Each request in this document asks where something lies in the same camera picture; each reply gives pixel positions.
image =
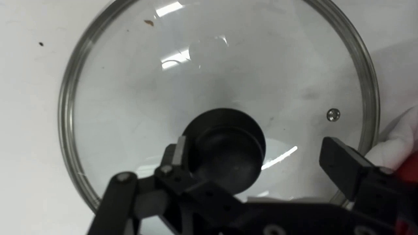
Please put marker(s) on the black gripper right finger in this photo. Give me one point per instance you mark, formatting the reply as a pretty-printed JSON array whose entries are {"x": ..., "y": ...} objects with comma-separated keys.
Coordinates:
[{"x": 375, "y": 194}]

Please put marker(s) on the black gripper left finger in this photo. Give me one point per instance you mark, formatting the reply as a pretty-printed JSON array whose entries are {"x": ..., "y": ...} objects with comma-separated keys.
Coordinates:
[{"x": 166, "y": 195}]

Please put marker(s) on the glass pot lid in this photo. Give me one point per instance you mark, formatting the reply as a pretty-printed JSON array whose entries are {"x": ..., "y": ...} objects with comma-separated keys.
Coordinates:
[{"x": 144, "y": 70}]

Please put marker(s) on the empty red bowl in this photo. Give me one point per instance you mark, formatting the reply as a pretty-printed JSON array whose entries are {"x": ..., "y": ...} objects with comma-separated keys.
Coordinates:
[{"x": 408, "y": 174}]

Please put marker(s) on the white cloth under bowl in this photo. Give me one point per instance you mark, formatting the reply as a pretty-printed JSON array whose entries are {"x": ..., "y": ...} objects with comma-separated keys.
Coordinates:
[{"x": 397, "y": 142}]

